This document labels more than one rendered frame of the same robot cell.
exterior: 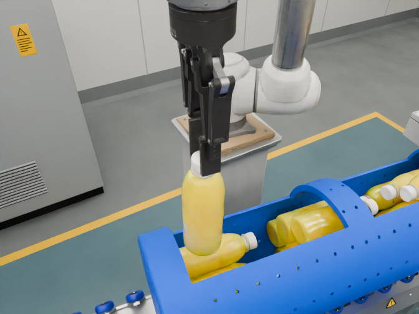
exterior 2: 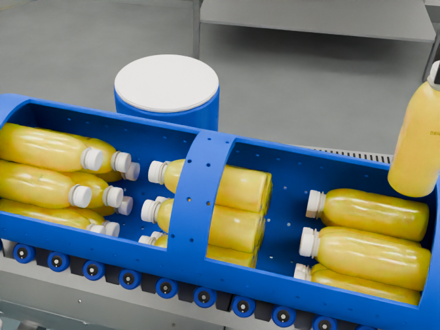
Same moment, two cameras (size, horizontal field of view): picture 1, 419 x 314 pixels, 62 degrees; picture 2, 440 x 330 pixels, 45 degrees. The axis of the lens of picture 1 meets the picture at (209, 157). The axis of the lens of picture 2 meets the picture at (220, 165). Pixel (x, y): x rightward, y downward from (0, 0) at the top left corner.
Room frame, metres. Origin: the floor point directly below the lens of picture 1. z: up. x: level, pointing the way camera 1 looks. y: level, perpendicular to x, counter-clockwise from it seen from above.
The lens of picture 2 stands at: (1.08, 0.12, 1.80)
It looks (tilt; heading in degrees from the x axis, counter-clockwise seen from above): 41 degrees down; 215
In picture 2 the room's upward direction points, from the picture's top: 3 degrees clockwise
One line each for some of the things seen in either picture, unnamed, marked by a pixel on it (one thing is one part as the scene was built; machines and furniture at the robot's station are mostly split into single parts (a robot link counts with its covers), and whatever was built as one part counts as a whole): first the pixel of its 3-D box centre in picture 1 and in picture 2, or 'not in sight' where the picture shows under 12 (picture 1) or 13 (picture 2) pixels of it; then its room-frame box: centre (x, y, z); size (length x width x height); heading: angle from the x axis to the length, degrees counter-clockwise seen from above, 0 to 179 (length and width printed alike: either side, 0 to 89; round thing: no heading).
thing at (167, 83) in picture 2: not in sight; (167, 81); (0.15, -0.70, 1.03); 0.28 x 0.28 x 0.01
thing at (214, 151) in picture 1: (215, 147); not in sight; (0.36, -0.01, 1.50); 0.03 x 0.01 x 0.05; 22
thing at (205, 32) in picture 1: (203, 41); not in sight; (0.40, 0.01, 1.63); 0.08 x 0.07 x 0.09; 22
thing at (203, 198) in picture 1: (202, 207); (425, 134); (0.39, 0.01, 1.34); 0.07 x 0.07 x 0.19
